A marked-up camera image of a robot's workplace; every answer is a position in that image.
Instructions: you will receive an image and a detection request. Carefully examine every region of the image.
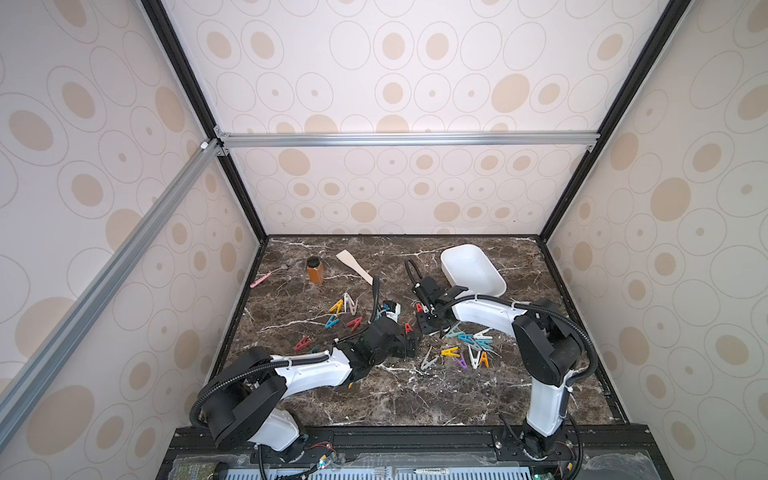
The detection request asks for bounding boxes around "purple clothespin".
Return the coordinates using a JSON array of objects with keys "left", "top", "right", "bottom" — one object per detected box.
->
[{"left": 454, "top": 355, "right": 468, "bottom": 370}]

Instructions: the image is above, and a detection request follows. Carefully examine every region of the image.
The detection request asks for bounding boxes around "white plastic storage box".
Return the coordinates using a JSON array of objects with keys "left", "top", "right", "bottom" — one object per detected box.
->
[{"left": 440, "top": 244, "right": 507, "bottom": 297}]

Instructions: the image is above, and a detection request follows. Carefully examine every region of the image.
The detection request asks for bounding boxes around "white clothespin near centre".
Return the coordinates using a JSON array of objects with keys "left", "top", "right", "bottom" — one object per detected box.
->
[{"left": 420, "top": 348, "right": 440, "bottom": 371}]

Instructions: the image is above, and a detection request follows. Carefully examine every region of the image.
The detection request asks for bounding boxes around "amber jar black lid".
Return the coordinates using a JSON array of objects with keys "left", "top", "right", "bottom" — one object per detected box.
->
[{"left": 306, "top": 256, "right": 324, "bottom": 285}]

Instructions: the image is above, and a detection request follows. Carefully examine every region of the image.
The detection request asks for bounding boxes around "teal clothespin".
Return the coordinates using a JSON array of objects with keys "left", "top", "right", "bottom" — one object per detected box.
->
[{"left": 458, "top": 334, "right": 493, "bottom": 352}]

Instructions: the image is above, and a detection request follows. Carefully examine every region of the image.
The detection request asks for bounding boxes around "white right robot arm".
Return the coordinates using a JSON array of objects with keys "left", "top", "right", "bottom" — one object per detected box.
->
[{"left": 413, "top": 277, "right": 599, "bottom": 460}]

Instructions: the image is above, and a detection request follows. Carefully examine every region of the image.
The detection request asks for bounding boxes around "wooden spatula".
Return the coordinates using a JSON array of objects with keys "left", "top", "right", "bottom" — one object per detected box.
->
[{"left": 336, "top": 250, "right": 373, "bottom": 285}]

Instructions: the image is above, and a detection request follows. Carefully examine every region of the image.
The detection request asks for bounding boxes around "left diagonal aluminium rail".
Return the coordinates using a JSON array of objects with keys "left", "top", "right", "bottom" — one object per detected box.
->
[{"left": 1, "top": 138, "right": 223, "bottom": 448}]

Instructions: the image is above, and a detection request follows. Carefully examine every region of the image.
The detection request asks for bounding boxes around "white clothespin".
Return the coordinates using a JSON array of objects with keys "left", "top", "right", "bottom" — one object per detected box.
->
[
  {"left": 343, "top": 292, "right": 357, "bottom": 315},
  {"left": 420, "top": 348, "right": 440, "bottom": 371}
]

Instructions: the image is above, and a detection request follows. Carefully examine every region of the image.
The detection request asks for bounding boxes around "dark red clothespin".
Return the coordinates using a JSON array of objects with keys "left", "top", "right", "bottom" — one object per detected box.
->
[{"left": 294, "top": 335, "right": 312, "bottom": 352}]

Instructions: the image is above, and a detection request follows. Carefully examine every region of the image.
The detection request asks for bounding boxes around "yellow clothespin near centre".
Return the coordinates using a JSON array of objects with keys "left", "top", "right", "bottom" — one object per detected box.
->
[{"left": 440, "top": 346, "right": 461, "bottom": 358}]

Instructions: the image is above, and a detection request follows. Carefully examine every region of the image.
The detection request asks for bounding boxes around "blue clothespin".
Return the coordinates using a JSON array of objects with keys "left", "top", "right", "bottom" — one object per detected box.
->
[{"left": 325, "top": 315, "right": 339, "bottom": 329}]

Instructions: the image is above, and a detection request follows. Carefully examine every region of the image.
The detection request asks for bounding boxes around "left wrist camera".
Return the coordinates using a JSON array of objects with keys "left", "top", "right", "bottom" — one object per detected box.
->
[{"left": 380, "top": 300, "right": 402, "bottom": 322}]

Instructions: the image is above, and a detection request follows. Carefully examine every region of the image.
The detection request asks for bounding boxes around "horizontal aluminium rail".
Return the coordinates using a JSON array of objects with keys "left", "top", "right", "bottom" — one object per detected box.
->
[{"left": 221, "top": 130, "right": 600, "bottom": 148}]

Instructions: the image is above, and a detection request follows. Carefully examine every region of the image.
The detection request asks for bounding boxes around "pink pen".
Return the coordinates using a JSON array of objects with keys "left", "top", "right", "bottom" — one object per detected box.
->
[{"left": 249, "top": 272, "right": 272, "bottom": 289}]

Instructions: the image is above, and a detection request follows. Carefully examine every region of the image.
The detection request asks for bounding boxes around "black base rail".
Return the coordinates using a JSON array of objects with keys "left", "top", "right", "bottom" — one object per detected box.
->
[{"left": 157, "top": 421, "right": 672, "bottom": 479}]

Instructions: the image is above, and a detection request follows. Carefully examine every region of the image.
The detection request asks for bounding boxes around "yellow clothespin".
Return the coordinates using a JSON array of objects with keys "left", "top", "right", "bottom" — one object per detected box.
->
[
  {"left": 329, "top": 299, "right": 345, "bottom": 315},
  {"left": 440, "top": 346, "right": 461, "bottom": 358}
]

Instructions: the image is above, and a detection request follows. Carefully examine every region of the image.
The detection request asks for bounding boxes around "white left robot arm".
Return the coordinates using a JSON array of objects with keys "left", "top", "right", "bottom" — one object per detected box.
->
[{"left": 189, "top": 316, "right": 421, "bottom": 453}]

